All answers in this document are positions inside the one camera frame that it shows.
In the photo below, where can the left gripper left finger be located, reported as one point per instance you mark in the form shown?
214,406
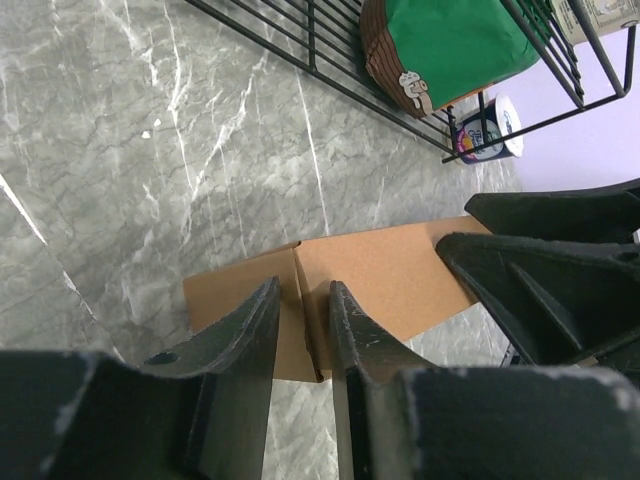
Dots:
196,411

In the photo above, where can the green snack package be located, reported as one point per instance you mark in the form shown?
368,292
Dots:
427,55

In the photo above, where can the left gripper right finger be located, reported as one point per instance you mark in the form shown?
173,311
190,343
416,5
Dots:
399,416

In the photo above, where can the small blue white cup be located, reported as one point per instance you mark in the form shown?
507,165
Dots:
485,135

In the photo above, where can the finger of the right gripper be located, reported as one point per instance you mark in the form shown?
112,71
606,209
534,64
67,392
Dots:
608,214
557,302

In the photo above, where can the black wire basket rack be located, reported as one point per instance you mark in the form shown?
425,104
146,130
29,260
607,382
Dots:
322,38

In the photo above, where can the yogurt cup lower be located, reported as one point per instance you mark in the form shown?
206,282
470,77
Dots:
605,16

